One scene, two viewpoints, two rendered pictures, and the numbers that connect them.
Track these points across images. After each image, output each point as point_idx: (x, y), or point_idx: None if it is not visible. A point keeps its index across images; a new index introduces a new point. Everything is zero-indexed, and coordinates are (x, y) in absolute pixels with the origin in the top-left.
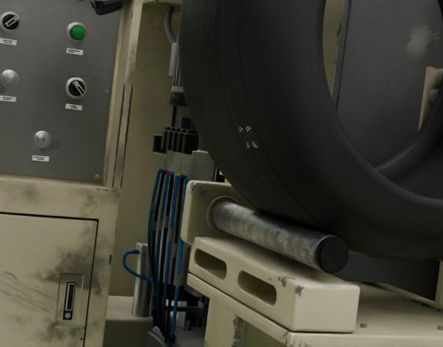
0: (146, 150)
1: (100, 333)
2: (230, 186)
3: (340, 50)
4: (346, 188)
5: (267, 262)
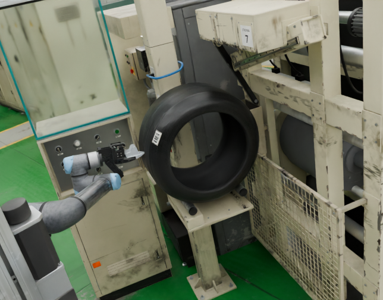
0: None
1: (153, 204)
2: None
3: None
4: (191, 197)
5: (182, 206)
